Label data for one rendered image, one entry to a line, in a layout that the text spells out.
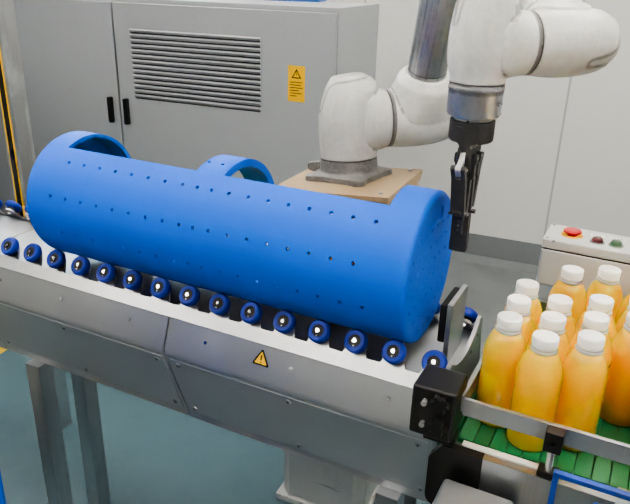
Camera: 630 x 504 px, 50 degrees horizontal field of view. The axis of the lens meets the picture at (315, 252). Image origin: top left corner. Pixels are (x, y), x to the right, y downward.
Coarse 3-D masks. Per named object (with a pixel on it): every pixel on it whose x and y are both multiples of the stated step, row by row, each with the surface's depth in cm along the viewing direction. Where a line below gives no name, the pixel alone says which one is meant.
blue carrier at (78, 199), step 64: (64, 192) 142; (128, 192) 135; (192, 192) 130; (256, 192) 125; (128, 256) 140; (192, 256) 130; (256, 256) 123; (320, 256) 117; (384, 256) 113; (448, 256) 134; (384, 320) 116
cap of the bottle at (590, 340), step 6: (582, 330) 103; (588, 330) 103; (594, 330) 104; (582, 336) 102; (588, 336) 102; (594, 336) 102; (600, 336) 102; (582, 342) 101; (588, 342) 101; (594, 342) 100; (600, 342) 101; (582, 348) 102; (588, 348) 101; (594, 348) 101; (600, 348) 101
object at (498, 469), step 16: (448, 448) 107; (464, 448) 107; (480, 448) 107; (432, 464) 110; (448, 464) 108; (464, 464) 107; (480, 464) 106; (496, 464) 104; (512, 464) 104; (528, 464) 104; (432, 480) 111; (464, 480) 108; (480, 480) 107; (496, 480) 105; (512, 480) 104; (528, 480) 103; (544, 480) 101; (432, 496) 112; (512, 496) 105; (528, 496) 104; (544, 496) 102
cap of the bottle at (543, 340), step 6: (540, 330) 103; (546, 330) 103; (534, 336) 101; (540, 336) 102; (546, 336) 102; (552, 336) 102; (558, 336) 102; (534, 342) 101; (540, 342) 101; (546, 342) 100; (552, 342) 100; (558, 342) 101; (540, 348) 101; (546, 348) 100; (552, 348) 100
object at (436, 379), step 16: (432, 368) 109; (416, 384) 105; (432, 384) 105; (448, 384) 105; (464, 384) 106; (416, 400) 106; (432, 400) 104; (448, 400) 103; (416, 416) 107; (432, 416) 106; (448, 416) 104; (416, 432) 108; (432, 432) 105; (448, 432) 105
